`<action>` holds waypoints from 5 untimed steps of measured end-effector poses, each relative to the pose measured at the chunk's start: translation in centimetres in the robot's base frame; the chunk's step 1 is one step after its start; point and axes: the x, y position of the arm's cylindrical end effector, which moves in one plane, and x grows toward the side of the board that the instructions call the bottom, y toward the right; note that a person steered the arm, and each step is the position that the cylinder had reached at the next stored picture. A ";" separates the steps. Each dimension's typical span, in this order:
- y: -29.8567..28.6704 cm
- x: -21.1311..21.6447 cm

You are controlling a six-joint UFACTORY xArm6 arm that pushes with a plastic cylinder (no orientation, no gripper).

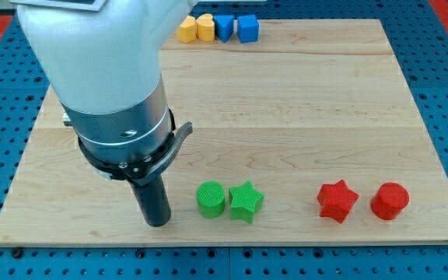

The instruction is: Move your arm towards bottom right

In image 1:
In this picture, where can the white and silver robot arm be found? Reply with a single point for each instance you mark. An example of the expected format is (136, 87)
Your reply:
(102, 60)

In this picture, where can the yellow hexagon block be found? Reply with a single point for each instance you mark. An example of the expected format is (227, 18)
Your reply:
(187, 30)

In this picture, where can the red cylinder block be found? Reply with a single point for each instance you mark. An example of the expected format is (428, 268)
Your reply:
(389, 201)

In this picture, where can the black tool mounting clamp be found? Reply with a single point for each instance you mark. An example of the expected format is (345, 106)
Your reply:
(146, 170)

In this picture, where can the red star block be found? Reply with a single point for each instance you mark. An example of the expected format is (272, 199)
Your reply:
(336, 201)

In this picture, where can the green cylinder block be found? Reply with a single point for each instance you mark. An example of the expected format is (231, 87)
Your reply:
(211, 199)

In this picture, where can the green star block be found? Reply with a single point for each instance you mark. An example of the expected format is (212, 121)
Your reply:
(245, 201)

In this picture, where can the blue cube block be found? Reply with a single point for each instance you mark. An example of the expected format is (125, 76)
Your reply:
(247, 28)

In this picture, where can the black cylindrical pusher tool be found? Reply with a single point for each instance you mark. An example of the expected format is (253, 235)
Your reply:
(152, 201)

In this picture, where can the yellow heart block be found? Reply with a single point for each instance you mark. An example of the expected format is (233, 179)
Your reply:
(206, 27)

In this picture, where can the blue triangle block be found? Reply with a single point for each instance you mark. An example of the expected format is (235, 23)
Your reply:
(224, 27)

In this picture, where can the wooden board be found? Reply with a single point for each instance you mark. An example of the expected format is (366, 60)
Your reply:
(311, 103)

